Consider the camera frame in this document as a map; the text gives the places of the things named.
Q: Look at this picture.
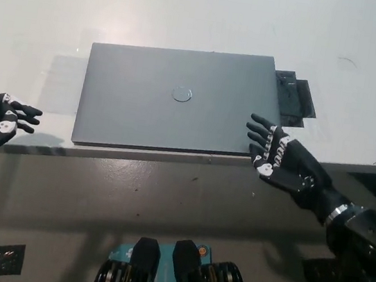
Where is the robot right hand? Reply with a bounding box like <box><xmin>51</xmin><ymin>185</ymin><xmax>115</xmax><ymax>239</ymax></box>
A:
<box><xmin>233</xmin><ymin>113</ymin><xmax>350</xmax><ymax>226</ymax></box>

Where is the dark grey laptop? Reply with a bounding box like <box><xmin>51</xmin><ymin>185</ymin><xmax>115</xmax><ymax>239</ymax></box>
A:
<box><xmin>70</xmin><ymin>30</ymin><xmax>293</xmax><ymax>174</ymax></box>

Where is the black floor tape patch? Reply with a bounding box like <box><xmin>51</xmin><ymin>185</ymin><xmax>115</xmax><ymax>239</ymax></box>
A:
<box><xmin>298</xmin><ymin>254</ymin><xmax>342</xmax><ymax>282</ymax></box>
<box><xmin>0</xmin><ymin>240</ymin><xmax>27</xmax><ymax>282</ymax></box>

